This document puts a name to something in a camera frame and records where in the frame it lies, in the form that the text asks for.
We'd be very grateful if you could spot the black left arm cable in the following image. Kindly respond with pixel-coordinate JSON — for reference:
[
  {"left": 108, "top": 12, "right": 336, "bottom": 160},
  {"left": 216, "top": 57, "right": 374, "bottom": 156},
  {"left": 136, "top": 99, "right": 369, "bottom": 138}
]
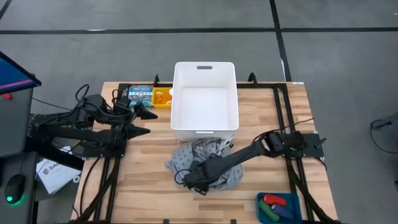
[{"left": 74, "top": 83, "right": 91, "bottom": 105}]

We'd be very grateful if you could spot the green bandage roll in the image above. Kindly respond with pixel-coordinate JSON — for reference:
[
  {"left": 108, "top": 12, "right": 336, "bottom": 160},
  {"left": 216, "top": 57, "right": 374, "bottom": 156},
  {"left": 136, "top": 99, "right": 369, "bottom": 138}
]
[{"left": 258, "top": 198, "right": 281, "bottom": 223}]

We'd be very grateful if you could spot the white paper sheet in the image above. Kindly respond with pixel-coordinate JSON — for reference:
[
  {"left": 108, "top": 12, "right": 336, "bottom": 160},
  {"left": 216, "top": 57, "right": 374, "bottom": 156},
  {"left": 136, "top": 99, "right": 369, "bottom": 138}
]
[{"left": 35, "top": 146, "right": 82, "bottom": 195}]

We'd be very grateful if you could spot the yellow plastic tray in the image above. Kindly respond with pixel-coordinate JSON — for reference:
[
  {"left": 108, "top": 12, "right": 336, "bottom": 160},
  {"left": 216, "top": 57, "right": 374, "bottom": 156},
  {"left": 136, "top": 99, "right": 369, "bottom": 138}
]
[{"left": 150, "top": 86, "right": 174, "bottom": 110}]

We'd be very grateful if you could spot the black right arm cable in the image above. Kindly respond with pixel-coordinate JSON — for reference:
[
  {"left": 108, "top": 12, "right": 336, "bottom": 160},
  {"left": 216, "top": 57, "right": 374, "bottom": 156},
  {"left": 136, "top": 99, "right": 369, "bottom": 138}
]
[{"left": 254, "top": 117, "right": 315, "bottom": 142}]

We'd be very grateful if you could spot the black computer monitor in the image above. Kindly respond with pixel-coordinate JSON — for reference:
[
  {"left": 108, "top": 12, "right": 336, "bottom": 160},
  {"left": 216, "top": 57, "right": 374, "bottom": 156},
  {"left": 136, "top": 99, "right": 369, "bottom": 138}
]
[{"left": 0, "top": 50, "right": 42, "bottom": 96}]

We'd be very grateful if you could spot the dark blue knitted fabric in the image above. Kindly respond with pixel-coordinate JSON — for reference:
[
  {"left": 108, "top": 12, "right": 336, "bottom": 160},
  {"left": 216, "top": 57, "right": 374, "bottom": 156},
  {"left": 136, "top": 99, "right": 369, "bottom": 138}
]
[{"left": 271, "top": 203, "right": 295, "bottom": 221}]

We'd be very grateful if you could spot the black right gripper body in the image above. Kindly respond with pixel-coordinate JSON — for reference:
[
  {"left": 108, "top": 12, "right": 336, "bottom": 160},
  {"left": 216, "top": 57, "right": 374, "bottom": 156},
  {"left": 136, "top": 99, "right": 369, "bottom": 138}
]
[{"left": 182, "top": 155, "right": 231, "bottom": 189}]

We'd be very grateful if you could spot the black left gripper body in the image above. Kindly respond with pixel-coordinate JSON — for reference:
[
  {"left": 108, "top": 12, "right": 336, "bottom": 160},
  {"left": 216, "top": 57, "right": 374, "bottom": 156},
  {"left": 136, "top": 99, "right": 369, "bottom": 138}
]
[{"left": 113, "top": 98, "right": 138, "bottom": 141}]

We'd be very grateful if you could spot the black computer mouse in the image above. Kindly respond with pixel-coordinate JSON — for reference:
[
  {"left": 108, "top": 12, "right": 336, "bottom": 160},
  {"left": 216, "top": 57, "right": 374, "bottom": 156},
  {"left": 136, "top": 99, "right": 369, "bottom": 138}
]
[{"left": 4, "top": 174, "right": 27, "bottom": 205}]

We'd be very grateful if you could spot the red bandage roll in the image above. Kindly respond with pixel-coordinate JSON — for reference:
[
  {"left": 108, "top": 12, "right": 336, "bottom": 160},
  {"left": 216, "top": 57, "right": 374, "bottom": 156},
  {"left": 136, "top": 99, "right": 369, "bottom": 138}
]
[{"left": 262, "top": 193, "right": 287, "bottom": 207}]

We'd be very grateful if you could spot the grey patterned cloth gown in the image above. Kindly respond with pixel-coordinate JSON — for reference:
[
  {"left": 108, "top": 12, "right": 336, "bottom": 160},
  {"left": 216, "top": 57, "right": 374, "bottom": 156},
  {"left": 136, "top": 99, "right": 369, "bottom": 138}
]
[{"left": 164, "top": 136, "right": 244, "bottom": 195}]

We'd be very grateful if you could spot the blue plastic tray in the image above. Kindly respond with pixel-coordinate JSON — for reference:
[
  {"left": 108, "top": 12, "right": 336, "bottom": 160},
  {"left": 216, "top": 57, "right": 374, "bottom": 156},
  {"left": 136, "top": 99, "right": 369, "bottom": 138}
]
[{"left": 255, "top": 192, "right": 303, "bottom": 224}]

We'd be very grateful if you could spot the grey computer case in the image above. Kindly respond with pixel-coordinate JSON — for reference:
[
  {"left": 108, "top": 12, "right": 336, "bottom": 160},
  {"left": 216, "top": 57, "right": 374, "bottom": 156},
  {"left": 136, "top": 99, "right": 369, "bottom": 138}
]
[{"left": 0, "top": 88, "right": 35, "bottom": 159}]

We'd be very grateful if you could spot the white plastic bin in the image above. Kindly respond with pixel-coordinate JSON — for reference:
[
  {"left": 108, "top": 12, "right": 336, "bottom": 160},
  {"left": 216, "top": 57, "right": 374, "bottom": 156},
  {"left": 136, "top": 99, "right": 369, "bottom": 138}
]
[{"left": 170, "top": 61, "right": 240, "bottom": 142}]

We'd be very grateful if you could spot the teal first aid kit box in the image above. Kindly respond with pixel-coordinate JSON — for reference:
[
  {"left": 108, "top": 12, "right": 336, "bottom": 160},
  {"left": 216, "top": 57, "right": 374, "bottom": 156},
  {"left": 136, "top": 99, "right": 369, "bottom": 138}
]
[{"left": 127, "top": 84, "right": 155, "bottom": 108}]

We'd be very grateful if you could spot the black floor cable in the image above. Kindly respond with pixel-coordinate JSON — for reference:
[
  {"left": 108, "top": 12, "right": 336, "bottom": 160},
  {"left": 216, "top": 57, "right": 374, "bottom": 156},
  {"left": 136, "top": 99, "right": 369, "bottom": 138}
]
[{"left": 369, "top": 112, "right": 398, "bottom": 155}]

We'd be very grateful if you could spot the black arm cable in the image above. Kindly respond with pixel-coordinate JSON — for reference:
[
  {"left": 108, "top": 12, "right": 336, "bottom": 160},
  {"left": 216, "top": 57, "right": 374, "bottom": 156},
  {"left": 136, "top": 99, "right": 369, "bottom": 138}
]
[
  {"left": 74, "top": 83, "right": 91, "bottom": 105},
  {"left": 254, "top": 117, "right": 315, "bottom": 142}
]

